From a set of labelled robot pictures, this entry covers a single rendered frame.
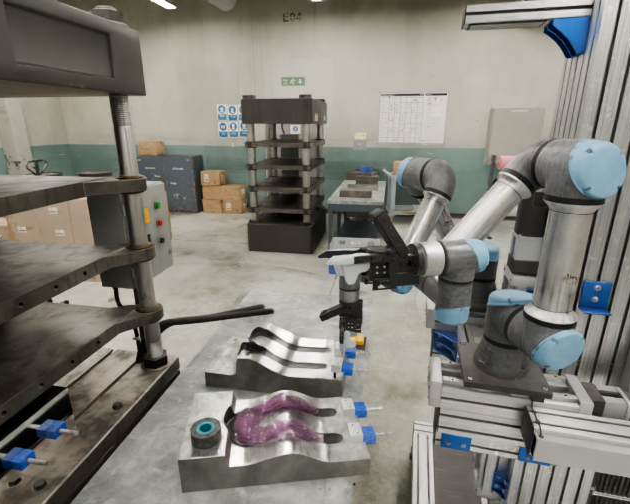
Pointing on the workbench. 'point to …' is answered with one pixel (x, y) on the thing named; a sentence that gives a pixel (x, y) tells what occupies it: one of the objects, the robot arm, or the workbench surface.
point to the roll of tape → (206, 433)
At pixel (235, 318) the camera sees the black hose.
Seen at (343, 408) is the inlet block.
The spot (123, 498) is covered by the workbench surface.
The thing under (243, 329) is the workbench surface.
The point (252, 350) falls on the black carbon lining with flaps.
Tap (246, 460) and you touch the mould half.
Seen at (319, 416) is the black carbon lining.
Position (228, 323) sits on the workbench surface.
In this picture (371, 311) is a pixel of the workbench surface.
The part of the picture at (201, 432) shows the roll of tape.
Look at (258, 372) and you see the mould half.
